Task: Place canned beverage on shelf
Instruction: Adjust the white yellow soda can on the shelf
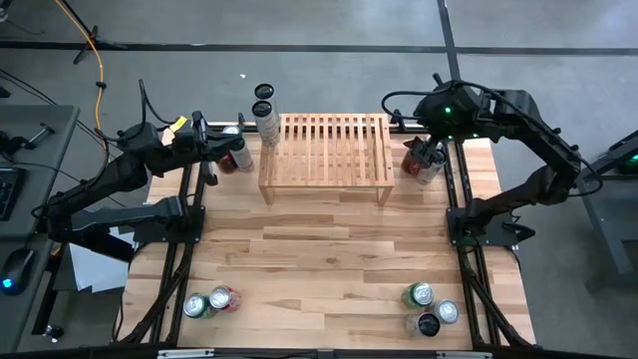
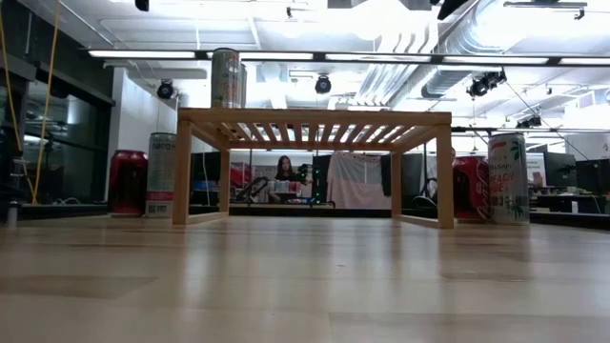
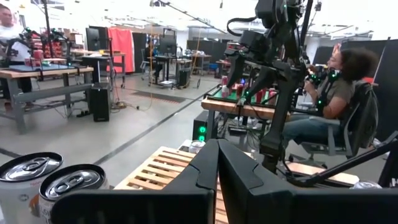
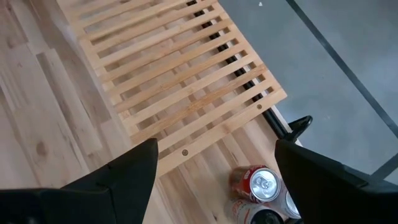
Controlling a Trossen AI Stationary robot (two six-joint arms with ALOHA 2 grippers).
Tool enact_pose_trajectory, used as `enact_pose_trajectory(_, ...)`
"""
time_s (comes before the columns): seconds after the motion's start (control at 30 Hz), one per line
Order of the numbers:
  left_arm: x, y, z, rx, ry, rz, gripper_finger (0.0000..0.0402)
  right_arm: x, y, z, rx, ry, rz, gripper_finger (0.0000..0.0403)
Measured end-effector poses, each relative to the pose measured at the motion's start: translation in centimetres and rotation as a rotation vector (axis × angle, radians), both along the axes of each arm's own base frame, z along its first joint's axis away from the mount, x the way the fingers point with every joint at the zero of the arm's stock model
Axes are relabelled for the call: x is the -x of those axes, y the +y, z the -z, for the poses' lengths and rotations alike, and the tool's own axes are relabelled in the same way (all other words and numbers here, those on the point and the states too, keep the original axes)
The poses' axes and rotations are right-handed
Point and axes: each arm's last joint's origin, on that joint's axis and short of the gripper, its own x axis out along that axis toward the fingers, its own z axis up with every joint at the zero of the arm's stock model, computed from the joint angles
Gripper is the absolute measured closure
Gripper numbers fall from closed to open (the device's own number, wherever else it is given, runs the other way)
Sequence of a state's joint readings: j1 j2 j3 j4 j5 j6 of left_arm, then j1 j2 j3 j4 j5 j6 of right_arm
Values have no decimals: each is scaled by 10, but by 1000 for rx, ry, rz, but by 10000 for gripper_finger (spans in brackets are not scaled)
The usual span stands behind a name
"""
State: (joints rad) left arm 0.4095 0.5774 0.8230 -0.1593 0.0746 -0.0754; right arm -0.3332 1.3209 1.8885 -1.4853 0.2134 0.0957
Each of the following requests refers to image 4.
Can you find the red Coca-Cola can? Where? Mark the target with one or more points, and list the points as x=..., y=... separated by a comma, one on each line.
x=242, y=180

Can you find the wooden slatted shelf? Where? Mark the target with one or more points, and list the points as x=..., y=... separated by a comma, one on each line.
x=224, y=130

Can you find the black frame clamp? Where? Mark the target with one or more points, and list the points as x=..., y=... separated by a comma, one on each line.
x=300, y=124

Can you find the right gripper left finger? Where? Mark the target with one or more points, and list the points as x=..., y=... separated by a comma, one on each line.
x=130, y=174

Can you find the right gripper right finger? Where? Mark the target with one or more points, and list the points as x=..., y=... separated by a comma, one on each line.
x=326, y=193

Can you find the silver and red soda can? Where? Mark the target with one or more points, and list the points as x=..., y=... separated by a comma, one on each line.
x=290, y=205

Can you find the tall white Celsius can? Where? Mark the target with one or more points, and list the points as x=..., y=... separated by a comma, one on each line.
x=245, y=213

